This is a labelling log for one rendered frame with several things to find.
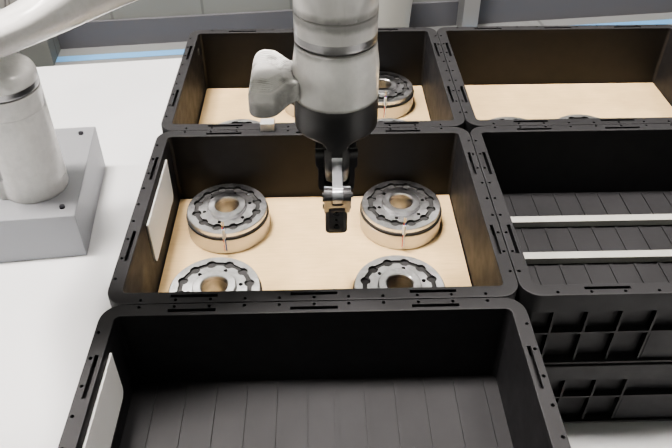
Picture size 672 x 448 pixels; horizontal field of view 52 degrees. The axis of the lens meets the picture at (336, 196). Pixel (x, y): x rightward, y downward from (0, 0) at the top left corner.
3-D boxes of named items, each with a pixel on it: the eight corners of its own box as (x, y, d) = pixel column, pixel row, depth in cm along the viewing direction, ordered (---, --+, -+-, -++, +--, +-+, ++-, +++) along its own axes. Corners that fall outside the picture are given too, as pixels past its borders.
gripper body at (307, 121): (382, 109, 57) (378, 198, 63) (375, 61, 63) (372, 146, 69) (291, 110, 57) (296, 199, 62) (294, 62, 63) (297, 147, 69)
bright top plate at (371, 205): (362, 233, 84) (362, 229, 83) (360, 183, 92) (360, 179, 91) (444, 233, 84) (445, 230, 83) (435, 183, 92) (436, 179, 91)
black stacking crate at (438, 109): (173, 201, 96) (160, 133, 89) (200, 94, 119) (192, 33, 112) (455, 197, 97) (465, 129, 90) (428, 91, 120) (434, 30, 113)
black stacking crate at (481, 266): (128, 380, 72) (106, 307, 65) (173, 203, 96) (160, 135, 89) (501, 372, 73) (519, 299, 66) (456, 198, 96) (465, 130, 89)
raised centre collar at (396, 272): (379, 304, 74) (379, 300, 74) (375, 271, 78) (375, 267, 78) (424, 302, 74) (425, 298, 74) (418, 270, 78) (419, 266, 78)
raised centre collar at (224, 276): (188, 305, 74) (187, 301, 74) (197, 272, 78) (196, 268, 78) (233, 306, 74) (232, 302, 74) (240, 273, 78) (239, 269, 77)
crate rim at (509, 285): (108, 321, 66) (102, 304, 65) (161, 146, 90) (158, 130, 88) (518, 313, 67) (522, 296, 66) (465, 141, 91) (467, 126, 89)
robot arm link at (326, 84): (254, 68, 64) (249, 4, 60) (374, 67, 64) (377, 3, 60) (247, 120, 57) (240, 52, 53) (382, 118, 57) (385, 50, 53)
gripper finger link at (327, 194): (322, 187, 60) (322, 194, 66) (322, 208, 60) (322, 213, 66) (352, 186, 60) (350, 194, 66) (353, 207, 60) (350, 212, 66)
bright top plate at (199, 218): (182, 238, 83) (182, 235, 83) (192, 187, 91) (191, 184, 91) (266, 236, 83) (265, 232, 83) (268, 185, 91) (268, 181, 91)
